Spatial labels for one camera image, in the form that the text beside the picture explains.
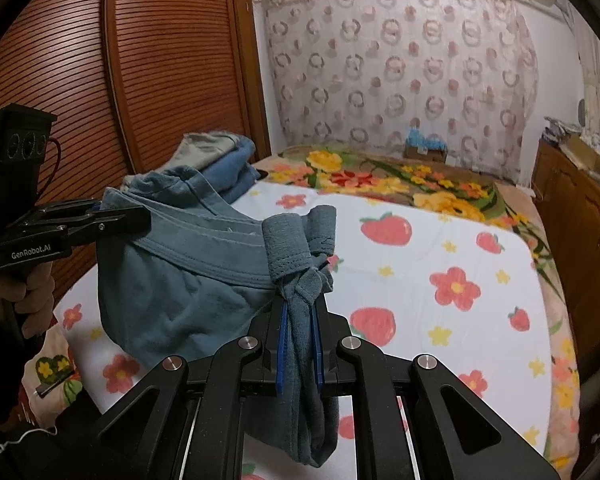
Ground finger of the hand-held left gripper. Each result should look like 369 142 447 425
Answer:
24 199 105 231
62 207 150 252

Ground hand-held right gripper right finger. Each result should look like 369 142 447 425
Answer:
307 295 566 480

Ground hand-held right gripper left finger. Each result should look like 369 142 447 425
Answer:
80 299 288 480

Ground teal pants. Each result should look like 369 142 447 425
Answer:
96 167 342 468

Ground person's left hand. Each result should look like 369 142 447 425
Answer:
0 262 56 346

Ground stack of folded clothes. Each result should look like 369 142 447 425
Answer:
120 132 246 191

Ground white strawberry print blanket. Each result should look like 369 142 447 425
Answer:
52 180 553 480

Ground wooden louvered wardrobe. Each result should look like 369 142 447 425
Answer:
0 0 273 291

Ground peach floral blanket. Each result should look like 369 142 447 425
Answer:
22 144 581 480

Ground small cardboard box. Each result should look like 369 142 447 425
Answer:
404 142 448 164

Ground dark grey object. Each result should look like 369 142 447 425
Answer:
575 350 600 466

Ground wooden sideboard cabinet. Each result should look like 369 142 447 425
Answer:
530 140 600 376

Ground pile of patterned papers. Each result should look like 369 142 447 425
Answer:
545 116 600 161

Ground open cardboard box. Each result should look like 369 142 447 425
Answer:
562 132 600 176

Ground white wrapped pipe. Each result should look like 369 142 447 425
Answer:
574 7 600 127

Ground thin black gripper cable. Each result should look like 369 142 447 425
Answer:
37 137 62 196

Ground ring patterned curtain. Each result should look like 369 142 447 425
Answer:
252 0 538 181

